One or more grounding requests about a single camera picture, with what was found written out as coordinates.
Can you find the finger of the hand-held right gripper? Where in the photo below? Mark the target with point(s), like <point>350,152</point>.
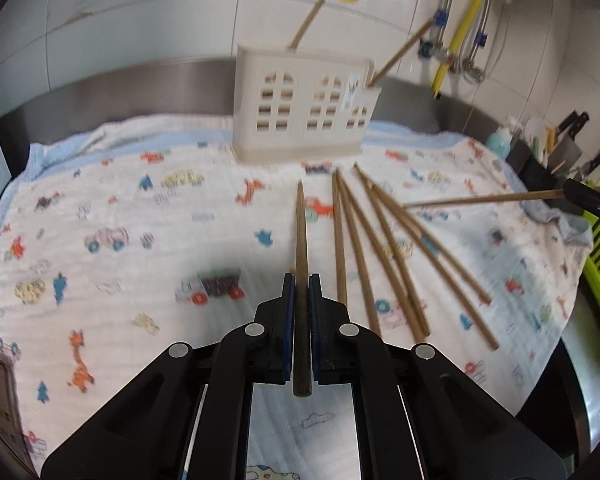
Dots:
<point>587,199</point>

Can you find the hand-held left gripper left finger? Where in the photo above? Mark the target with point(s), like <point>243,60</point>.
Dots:
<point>288,320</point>

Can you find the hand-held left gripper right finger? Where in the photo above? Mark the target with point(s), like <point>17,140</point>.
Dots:
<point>316,320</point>

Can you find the wooden chopstick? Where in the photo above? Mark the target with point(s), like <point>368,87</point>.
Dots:
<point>402,52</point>
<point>400,260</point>
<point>387,252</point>
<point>480,199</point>
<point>302,240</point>
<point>432,244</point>
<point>339,240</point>
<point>307,22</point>
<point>357,255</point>
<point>440,272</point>

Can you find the white plastic chopstick holder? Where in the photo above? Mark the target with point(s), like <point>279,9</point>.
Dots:
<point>302,65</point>

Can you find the steel cleaver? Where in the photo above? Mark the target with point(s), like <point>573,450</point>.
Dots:
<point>566,152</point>

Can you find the black utensil caddy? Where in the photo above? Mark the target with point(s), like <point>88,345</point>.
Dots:
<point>540,172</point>

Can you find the white spatula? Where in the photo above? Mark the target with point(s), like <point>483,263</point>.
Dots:
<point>532,132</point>

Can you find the teal soap bottle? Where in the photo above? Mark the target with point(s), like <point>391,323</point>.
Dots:
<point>500,142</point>

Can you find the white cartoon printed cloth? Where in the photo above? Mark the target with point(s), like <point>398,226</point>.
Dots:
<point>130,200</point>

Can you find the metal pipe valve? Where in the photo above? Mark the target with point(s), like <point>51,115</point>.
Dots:
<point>447,55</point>

